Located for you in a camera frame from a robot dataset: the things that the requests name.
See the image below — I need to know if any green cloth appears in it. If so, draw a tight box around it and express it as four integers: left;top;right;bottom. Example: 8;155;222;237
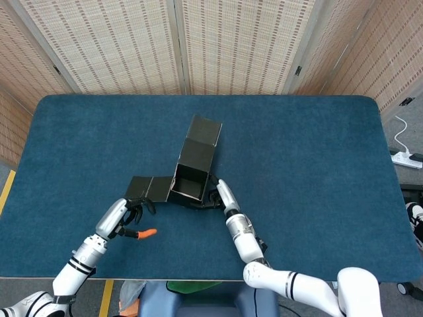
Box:
166;280;222;295

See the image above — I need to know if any white power strip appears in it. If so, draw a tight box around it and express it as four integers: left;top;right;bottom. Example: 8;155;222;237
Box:
390;150;423;169

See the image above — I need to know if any woven bamboo screen panel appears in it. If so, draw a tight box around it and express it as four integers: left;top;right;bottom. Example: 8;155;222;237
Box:
284;0;423;115
0;0;80;166
9;0;188;96
173;0;327;96

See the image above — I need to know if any black and white shoe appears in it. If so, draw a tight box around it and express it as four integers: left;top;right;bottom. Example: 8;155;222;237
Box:
405;201;423;248

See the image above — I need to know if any yellow floor tape strip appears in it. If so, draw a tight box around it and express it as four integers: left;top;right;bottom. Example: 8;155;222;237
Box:
98;279;115;317
0;170;17;215

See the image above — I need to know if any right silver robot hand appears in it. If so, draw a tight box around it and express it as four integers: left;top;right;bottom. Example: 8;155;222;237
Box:
190;174;241;219

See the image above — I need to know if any black caster wheel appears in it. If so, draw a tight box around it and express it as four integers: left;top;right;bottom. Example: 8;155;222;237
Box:
396;280;414;297

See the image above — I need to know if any black floor object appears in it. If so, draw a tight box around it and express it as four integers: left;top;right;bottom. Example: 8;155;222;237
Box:
399;184;423;204

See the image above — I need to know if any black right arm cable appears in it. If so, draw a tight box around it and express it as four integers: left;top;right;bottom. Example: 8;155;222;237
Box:
252;286;293;317

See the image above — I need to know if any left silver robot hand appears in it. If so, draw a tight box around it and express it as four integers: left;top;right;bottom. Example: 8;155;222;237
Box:
95;197;158;241

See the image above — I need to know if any white power cable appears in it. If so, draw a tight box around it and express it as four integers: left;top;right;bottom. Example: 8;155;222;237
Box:
394;115;412;156

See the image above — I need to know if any blue felt table cover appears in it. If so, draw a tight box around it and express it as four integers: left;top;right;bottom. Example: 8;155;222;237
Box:
0;94;423;282

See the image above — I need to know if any dark foldable cardboard box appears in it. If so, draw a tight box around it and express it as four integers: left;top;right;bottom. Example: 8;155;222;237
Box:
125;114;223;209

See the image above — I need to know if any grey and orange bag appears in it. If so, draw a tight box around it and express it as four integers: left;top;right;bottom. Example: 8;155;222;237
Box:
118;280;146;317

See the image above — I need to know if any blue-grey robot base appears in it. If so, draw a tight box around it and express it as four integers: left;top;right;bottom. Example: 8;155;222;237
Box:
138;280;280;317

